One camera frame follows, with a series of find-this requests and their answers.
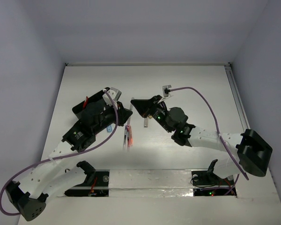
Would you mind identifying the grey eraser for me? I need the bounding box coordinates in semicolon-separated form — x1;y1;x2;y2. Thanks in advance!
144;118;148;128

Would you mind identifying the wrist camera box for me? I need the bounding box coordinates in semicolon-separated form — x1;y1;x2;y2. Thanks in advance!
162;85;171;98
103;87;122;105

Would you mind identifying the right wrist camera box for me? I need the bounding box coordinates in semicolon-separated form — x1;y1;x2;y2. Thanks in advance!
162;85;171;98

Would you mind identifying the blue pen cap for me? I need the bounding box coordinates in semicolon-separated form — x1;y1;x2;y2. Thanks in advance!
107;125;112;133

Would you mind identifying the red gel pen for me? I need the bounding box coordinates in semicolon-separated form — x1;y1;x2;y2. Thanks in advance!
83;96;89;109

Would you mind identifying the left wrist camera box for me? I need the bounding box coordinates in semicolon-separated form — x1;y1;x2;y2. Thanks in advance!
103;87;122;105

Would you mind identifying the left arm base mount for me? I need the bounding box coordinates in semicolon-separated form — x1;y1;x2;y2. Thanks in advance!
64;161;110;197

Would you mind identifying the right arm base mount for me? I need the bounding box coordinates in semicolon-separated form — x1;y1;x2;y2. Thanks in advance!
190;159;237;196

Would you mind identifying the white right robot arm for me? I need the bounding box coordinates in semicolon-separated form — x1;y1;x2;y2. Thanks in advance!
131;95;273;184

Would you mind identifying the red clear pen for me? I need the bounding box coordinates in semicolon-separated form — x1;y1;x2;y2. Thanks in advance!
127;125;133;151

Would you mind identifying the black pen holder box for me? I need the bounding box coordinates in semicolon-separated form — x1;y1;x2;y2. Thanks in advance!
72;90;104;119

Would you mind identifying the black gel pen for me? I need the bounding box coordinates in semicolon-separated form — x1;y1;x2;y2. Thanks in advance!
123;126;128;149

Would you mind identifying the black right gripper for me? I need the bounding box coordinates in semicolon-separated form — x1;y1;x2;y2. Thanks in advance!
131;95;172;133

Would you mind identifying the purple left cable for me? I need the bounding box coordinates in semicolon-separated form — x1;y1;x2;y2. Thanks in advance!
0;88;119;216

